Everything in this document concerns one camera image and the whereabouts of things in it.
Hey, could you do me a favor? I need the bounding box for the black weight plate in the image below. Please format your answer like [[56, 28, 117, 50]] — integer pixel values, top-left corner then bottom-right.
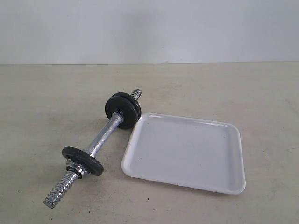
[[62, 146, 104, 176], [110, 92, 141, 125], [105, 96, 138, 129]]

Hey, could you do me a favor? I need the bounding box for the chrome threaded dumbbell bar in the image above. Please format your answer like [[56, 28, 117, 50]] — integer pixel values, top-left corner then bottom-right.
[[43, 88, 142, 209]]

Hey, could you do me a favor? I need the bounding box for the white rectangular tray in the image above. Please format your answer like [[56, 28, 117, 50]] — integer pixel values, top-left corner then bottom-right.
[[121, 113, 246, 195]]

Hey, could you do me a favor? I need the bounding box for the chrome spinlock collar nut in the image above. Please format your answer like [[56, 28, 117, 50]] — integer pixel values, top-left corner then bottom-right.
[[66, 160, 90, 179]]

